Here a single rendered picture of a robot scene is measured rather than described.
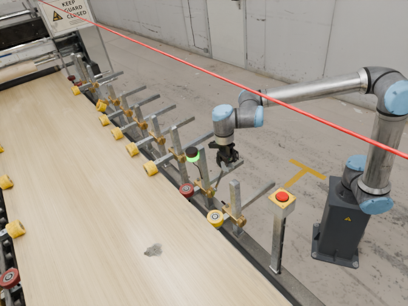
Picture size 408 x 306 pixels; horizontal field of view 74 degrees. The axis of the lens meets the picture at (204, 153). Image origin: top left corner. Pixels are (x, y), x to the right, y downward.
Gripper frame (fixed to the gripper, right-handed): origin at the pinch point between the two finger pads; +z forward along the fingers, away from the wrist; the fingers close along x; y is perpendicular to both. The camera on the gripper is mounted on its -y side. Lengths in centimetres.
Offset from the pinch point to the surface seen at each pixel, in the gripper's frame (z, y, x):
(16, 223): 4, -47, -96
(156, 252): 11, 10, -50
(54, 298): 12, -1, -92
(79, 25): -31, -260, 17
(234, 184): -8.6, 17.7, -9.2
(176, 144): -3.6, -31.9, -8.9
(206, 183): 9.3, -6.9, -8.5
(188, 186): 11.1, -13.0, -16.3
